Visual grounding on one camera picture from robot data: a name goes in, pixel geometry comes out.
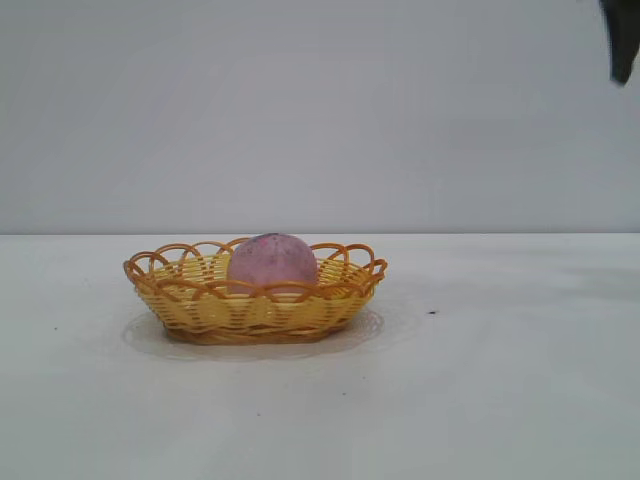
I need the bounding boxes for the yellow woven plastic basket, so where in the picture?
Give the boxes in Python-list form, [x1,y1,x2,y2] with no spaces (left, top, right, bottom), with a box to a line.
[122,237,389,346]

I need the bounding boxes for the pink toy peach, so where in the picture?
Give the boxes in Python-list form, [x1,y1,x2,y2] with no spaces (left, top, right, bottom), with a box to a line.
[227,232,320,296]

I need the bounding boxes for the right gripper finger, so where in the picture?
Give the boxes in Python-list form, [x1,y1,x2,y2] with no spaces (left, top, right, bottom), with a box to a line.
[599,0,632,86]

